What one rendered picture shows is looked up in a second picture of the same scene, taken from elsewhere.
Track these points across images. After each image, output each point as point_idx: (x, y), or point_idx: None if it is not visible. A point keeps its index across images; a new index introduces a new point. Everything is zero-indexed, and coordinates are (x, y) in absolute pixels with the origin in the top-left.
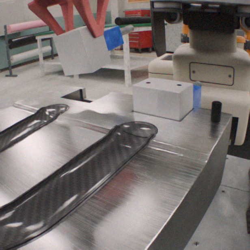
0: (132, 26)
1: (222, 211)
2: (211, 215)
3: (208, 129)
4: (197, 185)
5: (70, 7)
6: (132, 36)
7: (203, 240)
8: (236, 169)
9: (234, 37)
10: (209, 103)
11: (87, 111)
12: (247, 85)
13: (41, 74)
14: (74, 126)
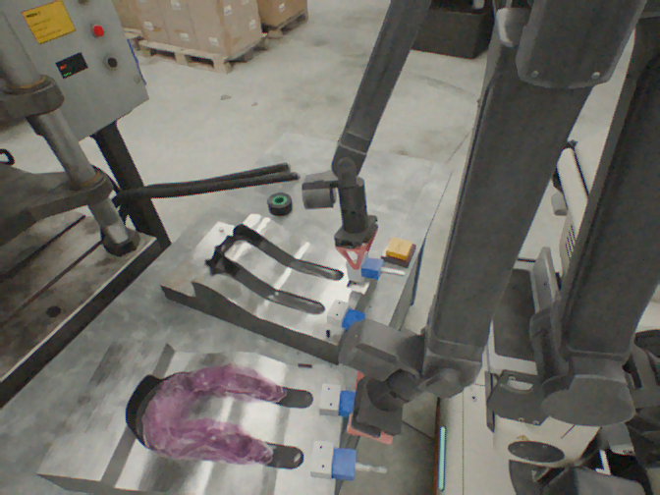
0: (403, 274)
1: (316, 364)
2: (314, 359)
3: (319, 332)
4: (293, 331)
5: (370, 240)
6: None
7: (300, 356)
8: (352, 376)
9: None
10: (494, 381)
11: (335, 289)
12: (527, 423)
13: None
14: (322, 289)
